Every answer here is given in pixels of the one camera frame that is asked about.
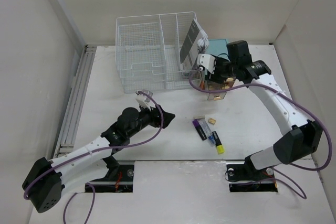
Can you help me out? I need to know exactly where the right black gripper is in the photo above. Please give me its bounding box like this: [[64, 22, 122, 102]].
[[204, 56, 238, 84]]

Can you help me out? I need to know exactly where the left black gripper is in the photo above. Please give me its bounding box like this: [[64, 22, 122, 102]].
[[127, 102, 173, 138]]

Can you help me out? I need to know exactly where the clear drawer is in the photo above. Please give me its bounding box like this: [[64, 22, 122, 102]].
[[221, 77, 236, 90], [205, 81, 226, 101]]

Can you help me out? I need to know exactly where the blue cap clear pen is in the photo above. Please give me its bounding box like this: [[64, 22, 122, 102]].
[[197, 119, 216, 145]]

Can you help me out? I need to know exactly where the grey setup guide booklet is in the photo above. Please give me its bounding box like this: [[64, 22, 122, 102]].
[[180, 18, 209, 71]]

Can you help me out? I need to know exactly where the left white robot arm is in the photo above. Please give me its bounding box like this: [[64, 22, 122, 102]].
[[22, 105, 175, 213]]

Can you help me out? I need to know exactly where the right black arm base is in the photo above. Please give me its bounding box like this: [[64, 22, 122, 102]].
[[224, 161, 278, 193]]

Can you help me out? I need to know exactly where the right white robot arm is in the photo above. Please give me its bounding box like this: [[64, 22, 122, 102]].
[[198, 40, 322, 179]]

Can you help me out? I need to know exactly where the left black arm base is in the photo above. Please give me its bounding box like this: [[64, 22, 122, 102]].
[[89, 161, 135, 193]]

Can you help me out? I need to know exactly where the teal mini drawer cabinet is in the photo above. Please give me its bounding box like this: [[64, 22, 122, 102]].
[[198, 38, 236, 96]]

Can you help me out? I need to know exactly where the purple cap black marker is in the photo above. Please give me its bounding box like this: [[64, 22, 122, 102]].
[[192, 119, 207, 141]]

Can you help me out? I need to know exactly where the small silver staple box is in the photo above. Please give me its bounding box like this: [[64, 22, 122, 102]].
[[193, 115, 205, 120]]

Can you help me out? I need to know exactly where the small tan eraser block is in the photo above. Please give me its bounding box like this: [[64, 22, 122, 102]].
[[208, 118, 216, 125]]

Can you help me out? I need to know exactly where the yellow cap black highlighter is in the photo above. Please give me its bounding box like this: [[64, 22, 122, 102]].
[[212, 131, 225, 155]]

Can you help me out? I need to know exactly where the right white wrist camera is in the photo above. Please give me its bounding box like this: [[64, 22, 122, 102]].
[[197, 54, 216, 74]]

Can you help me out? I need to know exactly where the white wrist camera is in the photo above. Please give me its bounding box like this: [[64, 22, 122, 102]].
[[136, 90, 153, 109], [197, 54, 216, 74]]

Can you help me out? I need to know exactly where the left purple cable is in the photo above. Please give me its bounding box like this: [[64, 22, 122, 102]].
[[23, 90, 165, 224]]

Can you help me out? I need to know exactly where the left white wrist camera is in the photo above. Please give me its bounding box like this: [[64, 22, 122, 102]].
[[136, 90, 153, 109]]

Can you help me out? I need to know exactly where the white wire desk organizer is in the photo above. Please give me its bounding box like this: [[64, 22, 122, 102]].
[[115, 12, 196, 93]]

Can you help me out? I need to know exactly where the aluminium rail frame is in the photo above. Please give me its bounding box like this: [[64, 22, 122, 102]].
[[51, 45, 97, 158]]

